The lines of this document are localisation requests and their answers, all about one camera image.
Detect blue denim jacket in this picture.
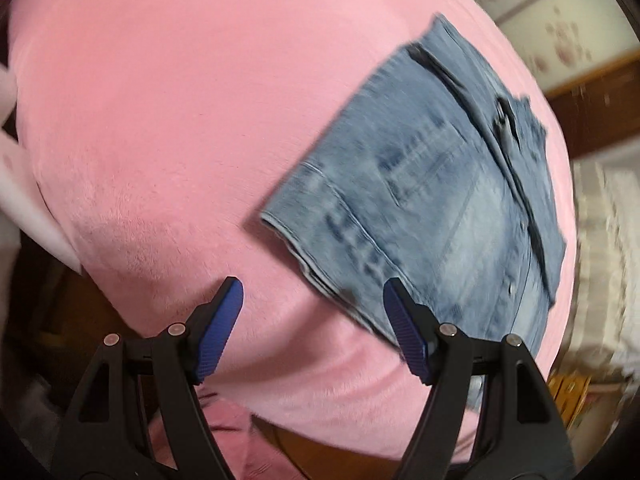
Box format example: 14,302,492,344
260,15,565,352

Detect beige patterned curtain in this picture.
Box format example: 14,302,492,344
558,160,639,382

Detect white printed pillow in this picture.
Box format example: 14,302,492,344
0,65,82,274

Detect pink bed sheet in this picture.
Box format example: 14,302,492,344
9,0,576,460

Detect floral wardrobe doors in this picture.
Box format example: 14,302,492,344
475,0,639,92

